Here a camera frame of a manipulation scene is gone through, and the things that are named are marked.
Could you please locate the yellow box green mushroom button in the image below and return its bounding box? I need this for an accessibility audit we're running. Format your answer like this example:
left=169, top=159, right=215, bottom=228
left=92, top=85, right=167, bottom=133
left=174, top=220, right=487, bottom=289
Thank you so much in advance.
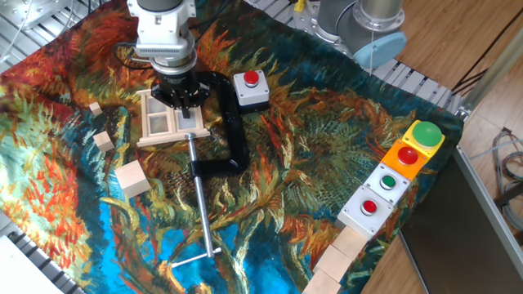
left=401, top=119, right=446, bottom=158

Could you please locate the small wooden sliding window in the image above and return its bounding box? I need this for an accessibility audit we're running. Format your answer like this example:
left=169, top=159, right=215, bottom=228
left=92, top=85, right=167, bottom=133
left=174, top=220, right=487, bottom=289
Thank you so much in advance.
left=135, top=87, right=212, bottom=148

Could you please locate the large wooden cube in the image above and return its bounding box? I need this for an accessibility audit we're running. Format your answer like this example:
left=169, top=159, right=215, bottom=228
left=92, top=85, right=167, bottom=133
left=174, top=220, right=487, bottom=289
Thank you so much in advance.
left=114, top=159, right=153, bottom=200

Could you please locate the colourful sunflower painting cloth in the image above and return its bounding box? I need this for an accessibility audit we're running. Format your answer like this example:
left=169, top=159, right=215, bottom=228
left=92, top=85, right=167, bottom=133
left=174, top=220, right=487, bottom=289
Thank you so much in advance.
left=0, top=0, right=465, bottom=294

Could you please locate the grey box with green button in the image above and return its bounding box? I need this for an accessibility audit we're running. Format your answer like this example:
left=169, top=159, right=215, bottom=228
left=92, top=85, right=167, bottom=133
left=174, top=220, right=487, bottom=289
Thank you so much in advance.
left=362, top=163, right=411, bottom=206

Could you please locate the aluminium frame post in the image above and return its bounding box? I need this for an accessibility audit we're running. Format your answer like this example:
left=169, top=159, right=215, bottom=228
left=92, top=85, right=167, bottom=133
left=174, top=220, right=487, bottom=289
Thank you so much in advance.
left=457, top=36, right=523, bottom=119

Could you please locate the black C-clamp with steel screw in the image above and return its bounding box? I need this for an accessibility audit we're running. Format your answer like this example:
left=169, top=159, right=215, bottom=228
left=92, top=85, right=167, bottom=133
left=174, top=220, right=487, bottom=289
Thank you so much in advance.
left=170, top=71, right=250, bottom=270

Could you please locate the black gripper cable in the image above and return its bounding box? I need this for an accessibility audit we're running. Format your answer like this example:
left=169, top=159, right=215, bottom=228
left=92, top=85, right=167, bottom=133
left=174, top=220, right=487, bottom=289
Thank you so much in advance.
left=112, top=42, right=156, bottom=70

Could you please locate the medium wooden cube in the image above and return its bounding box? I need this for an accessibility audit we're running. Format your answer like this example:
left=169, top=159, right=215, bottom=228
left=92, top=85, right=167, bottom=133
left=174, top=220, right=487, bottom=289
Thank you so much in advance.
left=92, top=131, right=116, bottom=153

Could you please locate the wooden block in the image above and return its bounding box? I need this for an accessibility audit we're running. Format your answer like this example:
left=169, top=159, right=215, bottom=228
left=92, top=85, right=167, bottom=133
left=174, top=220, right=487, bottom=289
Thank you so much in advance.
left=331, top=225, right=369, bottom=261
left=312, top=243, right=353, bottom=283
left=301, top=268, right=342, bottom=294

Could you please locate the grey box with red button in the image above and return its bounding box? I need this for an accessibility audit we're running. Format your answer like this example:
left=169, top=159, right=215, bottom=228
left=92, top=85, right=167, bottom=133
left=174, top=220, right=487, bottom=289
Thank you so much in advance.
left=232, top=69, right=271, bottom=114
left=335, top=185, right=396, bottom=241

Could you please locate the grey cable bundle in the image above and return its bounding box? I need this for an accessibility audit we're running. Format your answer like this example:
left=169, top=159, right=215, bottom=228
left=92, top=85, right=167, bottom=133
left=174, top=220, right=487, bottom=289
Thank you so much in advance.
left=469, top=128, right=523, bottom=232

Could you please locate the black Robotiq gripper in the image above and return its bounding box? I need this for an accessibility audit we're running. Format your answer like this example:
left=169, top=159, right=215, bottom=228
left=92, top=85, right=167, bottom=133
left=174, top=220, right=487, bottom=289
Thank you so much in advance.
left=150, top=69, right=212, bottom=120

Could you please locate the black floor cable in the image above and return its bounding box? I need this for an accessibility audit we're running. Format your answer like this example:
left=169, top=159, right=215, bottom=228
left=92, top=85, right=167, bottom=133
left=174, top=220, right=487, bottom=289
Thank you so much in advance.
left=451, top=7, right=523, bottom=95

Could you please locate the orange box with red button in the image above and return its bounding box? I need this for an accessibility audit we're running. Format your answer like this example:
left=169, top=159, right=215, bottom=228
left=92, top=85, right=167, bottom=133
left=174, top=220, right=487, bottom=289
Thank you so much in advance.
left=380, top=139, right=430, bottom=182

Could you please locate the dark flat panel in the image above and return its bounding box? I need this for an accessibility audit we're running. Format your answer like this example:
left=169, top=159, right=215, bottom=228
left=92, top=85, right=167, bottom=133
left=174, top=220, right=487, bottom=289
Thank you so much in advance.
left=399, top=146, right=523, bottom=294

